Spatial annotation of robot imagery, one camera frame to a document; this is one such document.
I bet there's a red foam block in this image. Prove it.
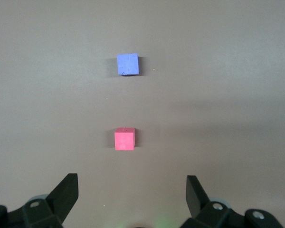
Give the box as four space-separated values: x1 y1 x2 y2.
114 127 135 151

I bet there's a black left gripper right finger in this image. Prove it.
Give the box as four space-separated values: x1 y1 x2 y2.
181 175 283 228

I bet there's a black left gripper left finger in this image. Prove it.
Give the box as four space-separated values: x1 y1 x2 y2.
0 173 79 228

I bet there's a purple foam block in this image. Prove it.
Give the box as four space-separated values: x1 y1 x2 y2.
116 53 140 76

